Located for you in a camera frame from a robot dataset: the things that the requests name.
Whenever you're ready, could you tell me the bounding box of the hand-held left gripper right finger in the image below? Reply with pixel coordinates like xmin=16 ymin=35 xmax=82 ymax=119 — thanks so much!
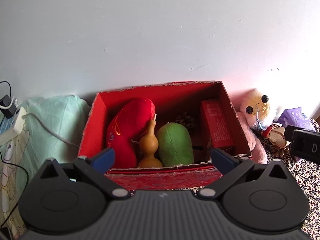
xmin=197 ymin=148 xmax=292 ymax=202

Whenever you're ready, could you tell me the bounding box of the dark floral blanket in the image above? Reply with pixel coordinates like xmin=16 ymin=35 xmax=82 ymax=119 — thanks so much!
xmin=172 ymin=119 xmax=320 ymax=240

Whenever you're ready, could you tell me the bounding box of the green plush toy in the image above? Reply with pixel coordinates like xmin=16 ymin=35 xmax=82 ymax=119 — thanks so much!
xmin=156 ymin=122 xmax=195 ymax=167

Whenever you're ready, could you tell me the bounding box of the white fluffy ornament blue tassel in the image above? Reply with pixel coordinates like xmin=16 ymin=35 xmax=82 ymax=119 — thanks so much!
xmin=240 ymin=88 xmax=284 ymax=130

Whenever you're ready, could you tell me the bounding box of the mint green printed pillow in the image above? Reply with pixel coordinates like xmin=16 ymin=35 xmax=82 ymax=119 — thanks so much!
xmin=0 ymin=95 xmax=91 ymax=240

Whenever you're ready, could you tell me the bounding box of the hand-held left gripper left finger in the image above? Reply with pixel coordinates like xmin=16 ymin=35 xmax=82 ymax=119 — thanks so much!
xmin=37 ymin=147 xmax=132 ymax=201

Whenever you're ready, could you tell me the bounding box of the tan sandal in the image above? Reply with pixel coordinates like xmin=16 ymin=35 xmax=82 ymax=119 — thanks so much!
xmin=261 ymin=123 xmax=292 ymax=148

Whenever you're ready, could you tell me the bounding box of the brown pine cone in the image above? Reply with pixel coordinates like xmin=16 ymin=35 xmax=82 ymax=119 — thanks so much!
xmin=175 ymin=112 xmax=195 ymax=133

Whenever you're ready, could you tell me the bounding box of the white power strip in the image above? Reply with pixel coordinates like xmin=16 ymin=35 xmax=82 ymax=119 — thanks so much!
xmin=0 ymin=106 xmax=27 ymax=145

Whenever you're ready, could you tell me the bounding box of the black charger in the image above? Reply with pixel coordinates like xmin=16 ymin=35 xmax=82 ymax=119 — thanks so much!
xmin=0 ymin=94 xmax=17 ymax=119

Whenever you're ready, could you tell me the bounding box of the red cardboard box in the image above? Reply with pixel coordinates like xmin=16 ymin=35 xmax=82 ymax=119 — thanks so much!
xmin=77 ymin=80 xmax=253 ymax=190

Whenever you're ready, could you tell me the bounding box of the thin black cable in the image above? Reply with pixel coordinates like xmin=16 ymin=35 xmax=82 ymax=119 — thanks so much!
xmin=0 ymin=81 xmax=13 ymax=100

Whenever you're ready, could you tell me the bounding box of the red plush toy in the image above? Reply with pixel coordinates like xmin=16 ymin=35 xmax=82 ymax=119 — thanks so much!
xmin=106 ymin=98 xmax=156 ymax=168

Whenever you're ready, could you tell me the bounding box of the grey cable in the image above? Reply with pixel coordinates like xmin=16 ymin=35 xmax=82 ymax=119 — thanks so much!
xmin=22 ymin=112 xmax=81 ymax=148

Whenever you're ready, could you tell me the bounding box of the pink plush toy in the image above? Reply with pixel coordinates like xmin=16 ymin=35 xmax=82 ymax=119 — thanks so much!
xmin=236 ymin=111 xmax=268 ymax=165

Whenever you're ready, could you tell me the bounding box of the small red carton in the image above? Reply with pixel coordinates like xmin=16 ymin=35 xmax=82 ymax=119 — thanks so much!
xmin=200 ymin=99 xmax=235 ymax=151

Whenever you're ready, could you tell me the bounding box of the brown gourd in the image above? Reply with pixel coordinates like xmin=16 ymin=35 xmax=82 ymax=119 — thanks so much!
xmin=137 ymin=115 xmax=163 ymax=168

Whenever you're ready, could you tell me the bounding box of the purple tissue pack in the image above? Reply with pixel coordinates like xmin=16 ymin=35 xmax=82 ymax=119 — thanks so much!
xmin=277 ymin=107 xmax=316 ymax=132

